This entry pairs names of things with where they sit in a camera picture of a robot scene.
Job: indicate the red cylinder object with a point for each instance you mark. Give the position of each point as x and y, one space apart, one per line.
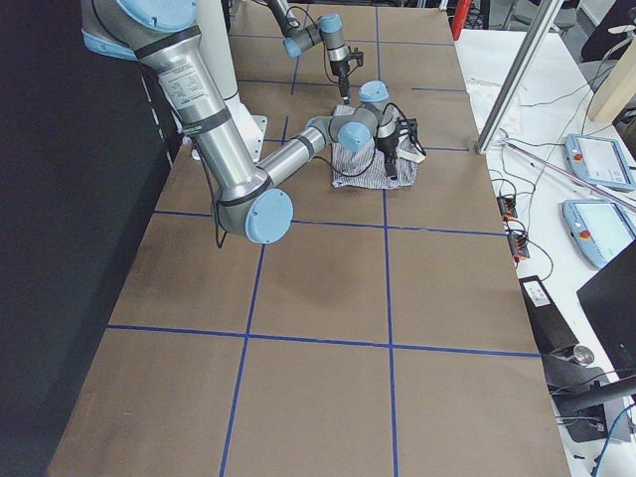
462 10

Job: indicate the near blue teach pendant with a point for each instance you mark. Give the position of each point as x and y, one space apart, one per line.
601 229

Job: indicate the orange black connector strip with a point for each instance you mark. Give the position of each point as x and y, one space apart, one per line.
517 234

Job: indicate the black box with label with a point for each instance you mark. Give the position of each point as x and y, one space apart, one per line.
550 330

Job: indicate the black monitor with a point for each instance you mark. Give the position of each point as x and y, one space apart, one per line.
608 302

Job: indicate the blue teach pendant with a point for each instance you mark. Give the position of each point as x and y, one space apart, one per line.
601 229
599 161

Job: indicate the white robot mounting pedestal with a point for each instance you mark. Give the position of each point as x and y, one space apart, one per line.
213 20

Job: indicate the aluminium frame post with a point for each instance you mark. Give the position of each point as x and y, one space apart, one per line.
539 28

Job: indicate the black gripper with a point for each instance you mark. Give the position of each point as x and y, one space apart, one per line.
339 71
386 145

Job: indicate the far blue teach pendant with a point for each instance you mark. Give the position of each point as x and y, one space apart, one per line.
599 161

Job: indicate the navy white striped polo shirt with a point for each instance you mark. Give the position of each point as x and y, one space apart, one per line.
366 168

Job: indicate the brown paper table cover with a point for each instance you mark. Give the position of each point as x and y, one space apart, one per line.
384 335

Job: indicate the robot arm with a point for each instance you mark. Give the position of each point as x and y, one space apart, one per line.
326 31
185 46

